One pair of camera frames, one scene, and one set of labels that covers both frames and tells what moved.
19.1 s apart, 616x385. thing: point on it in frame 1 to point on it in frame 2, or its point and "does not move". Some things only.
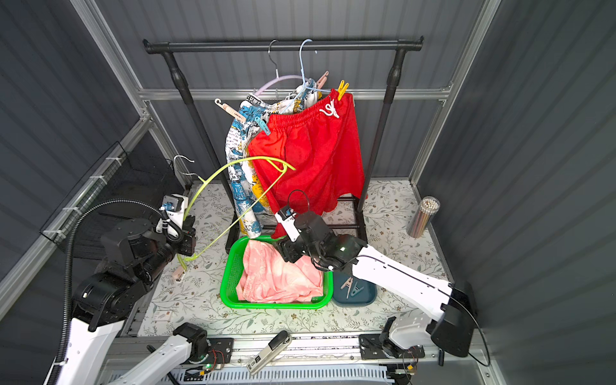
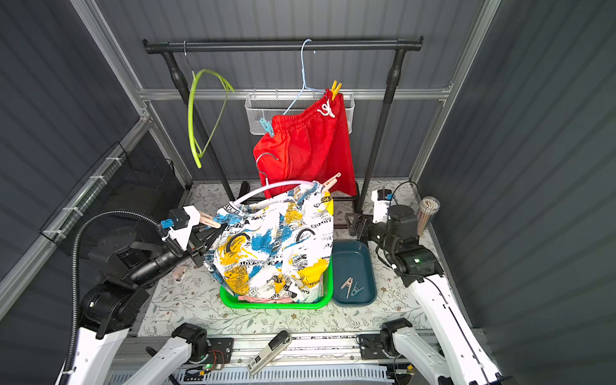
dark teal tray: [350, 291] does not move
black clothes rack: [171, 47] does not move
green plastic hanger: [271, 186] to [227, 85]
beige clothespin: [219, 103] to [208, 220]
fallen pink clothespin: [178, 273] does not move
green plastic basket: [231, 267] does not move
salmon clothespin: [322, 80] to [328, 184]
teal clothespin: [356, 289] does not move
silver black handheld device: [275, 347] does not move
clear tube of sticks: [428, 207] does not move
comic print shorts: [246, 116] to [280, 248]
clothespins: [347, 283] does not move
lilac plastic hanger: [277, 78] to [269, 187]
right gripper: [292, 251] to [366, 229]
